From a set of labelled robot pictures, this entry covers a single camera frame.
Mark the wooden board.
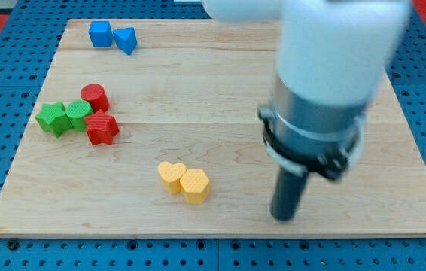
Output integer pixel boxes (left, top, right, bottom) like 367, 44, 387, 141
0, 19, 426, 239

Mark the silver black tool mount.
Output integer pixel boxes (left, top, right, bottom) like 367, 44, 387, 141
258, 77, 366, 180

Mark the yellow heart block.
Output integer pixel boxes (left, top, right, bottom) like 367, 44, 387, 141
157, 161, 187, 194

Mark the blue triangle block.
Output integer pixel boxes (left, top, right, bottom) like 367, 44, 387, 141
113, 27, 138, 55

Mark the red star block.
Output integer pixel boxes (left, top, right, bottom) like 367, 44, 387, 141
84, 109, 120, 145

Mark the yellow hexagon block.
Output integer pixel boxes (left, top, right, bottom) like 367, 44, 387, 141
180, 169, 210, 205

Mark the green cylinder block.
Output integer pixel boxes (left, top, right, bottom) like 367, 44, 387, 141
65, 99, 93, 132

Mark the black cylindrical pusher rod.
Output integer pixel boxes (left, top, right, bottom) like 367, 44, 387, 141
270, 167, 309, 221

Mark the green star block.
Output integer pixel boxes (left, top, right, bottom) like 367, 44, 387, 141
35, 102, 73, 137

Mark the blue cube block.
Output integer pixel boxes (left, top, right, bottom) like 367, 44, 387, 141
88, 21, 113, 47

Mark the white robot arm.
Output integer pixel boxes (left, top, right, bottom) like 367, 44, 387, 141
202, 0, 410, 221

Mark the red cylinder block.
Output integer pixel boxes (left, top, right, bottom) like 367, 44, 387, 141
80, 83, 110, 112

